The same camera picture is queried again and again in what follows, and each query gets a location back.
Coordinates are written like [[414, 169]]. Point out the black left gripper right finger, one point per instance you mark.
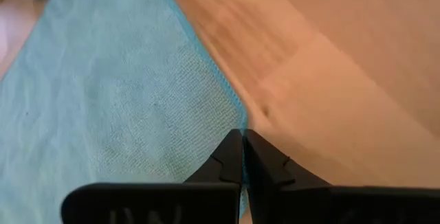
[[309, 207]]

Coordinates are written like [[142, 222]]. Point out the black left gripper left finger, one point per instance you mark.
[[148, 203]]

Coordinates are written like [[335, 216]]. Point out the teal microfiber towel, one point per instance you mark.
[[103, 97]]

